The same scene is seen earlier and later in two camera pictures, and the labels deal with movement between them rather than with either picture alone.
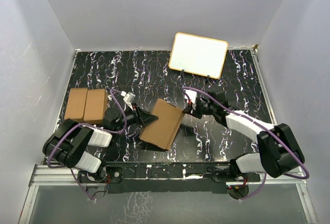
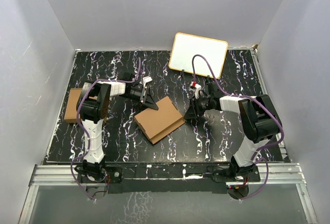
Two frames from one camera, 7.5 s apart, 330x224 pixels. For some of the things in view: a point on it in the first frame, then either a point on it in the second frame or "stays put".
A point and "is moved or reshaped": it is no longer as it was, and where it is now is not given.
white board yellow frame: (198, 55) stays put
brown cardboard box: (161, 132) is moved or reshaped
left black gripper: (143, 118) -> (148, 101)
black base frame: (167, 177) stays put
